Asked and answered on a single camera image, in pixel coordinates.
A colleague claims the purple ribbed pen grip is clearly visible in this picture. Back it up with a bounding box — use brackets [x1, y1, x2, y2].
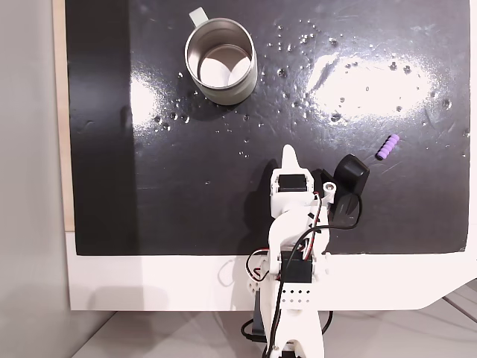
[376, 134, 401, 161]

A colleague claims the black glossy mat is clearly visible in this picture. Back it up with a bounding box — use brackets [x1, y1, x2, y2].
[65, 0, 471, 257]

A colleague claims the silver metal mug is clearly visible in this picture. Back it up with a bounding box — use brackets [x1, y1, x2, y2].
[183, 7, 259, 105]

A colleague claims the black table clamp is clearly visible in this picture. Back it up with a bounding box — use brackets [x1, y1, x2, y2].
[252, 292, 266, 339]

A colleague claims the black oval camera box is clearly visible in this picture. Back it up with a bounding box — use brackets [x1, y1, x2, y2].
[319, 154, 370, 226]

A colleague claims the black power cable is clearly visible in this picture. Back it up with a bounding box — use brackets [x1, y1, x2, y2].
[240, 310, 334, 343]

